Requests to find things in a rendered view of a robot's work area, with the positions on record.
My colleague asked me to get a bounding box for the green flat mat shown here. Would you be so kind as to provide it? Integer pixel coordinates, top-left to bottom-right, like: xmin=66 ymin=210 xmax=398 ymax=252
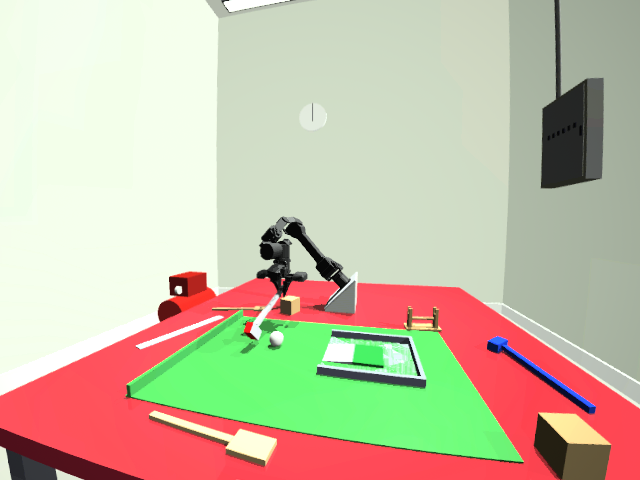
xmin=126 ymin=316 xmax=524 ymax=464

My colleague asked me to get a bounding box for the white flat bar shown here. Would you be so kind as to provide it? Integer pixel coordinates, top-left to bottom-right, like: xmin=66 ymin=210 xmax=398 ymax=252
xmin=136 ymin=316 xmax=224 ymax=350

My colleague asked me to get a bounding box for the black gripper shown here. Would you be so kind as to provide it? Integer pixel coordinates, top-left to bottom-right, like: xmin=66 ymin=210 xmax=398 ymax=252
xmin=256 ymin=257 xmax=307 ymax=298

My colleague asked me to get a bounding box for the tan box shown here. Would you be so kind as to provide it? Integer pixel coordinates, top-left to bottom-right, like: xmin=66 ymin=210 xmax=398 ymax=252
xmin=533 ymin=412 xmax=611 ymax=480
xmin=280 ymin=296 xmax=300 ymax=315

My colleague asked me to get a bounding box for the white golf ball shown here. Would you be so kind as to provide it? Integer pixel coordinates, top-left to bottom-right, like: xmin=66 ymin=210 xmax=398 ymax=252
xmin=269 ymin=331 xmax=283 ymax=347

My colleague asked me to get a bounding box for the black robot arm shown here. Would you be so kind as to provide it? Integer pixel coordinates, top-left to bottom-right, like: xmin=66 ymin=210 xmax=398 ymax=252
xmin=259 ymin=216 xmax=351 ymax=290

